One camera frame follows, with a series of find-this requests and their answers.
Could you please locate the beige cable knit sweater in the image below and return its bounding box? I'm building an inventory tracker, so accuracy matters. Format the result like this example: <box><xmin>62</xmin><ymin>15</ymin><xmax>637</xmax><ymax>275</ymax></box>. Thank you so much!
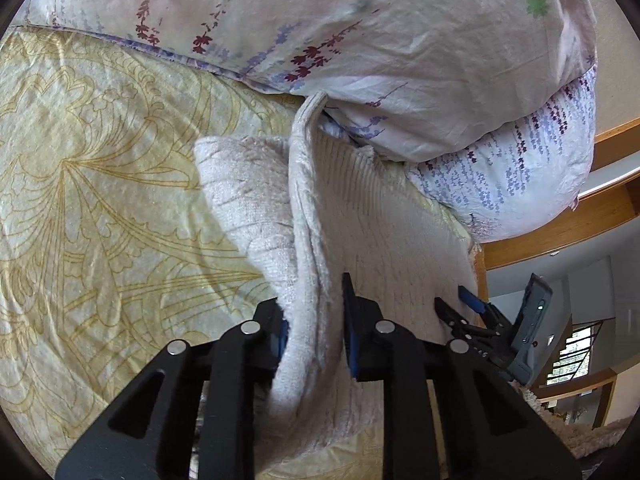
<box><xmin>194</xmin><ymin>93</ymin><xmax>477</xmax><ymax>469</ymax></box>

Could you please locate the white lavender lower pillow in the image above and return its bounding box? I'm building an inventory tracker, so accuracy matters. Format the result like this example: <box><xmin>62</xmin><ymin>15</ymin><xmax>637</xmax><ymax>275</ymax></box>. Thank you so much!
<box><xmin>402</xmin><ymin>67</ymin><xmax>597</xmax><ymax>243</ymax></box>

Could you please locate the yellow patterned bed sheet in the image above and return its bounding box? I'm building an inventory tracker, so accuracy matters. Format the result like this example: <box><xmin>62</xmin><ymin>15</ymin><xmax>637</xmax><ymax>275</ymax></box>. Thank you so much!
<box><xmin>1</xmin><ymin>27</ymin><xmax>300</xmax><ymax>474</ymax></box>

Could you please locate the pink floral upper pillow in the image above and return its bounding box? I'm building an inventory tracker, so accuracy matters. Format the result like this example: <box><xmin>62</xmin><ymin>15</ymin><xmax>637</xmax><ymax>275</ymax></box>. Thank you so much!
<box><xmin>15</xmin><ymin>0</ymin><xmax>596</xmax><ymax>162</ymax></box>

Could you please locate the wooden bed headboard frame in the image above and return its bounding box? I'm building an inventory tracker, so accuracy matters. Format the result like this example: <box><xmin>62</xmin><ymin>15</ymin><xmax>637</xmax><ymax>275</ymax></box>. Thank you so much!
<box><xmin>475</xmin><ymin>118</ymin><xmax>639</xmax><ymax>299</ymax></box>

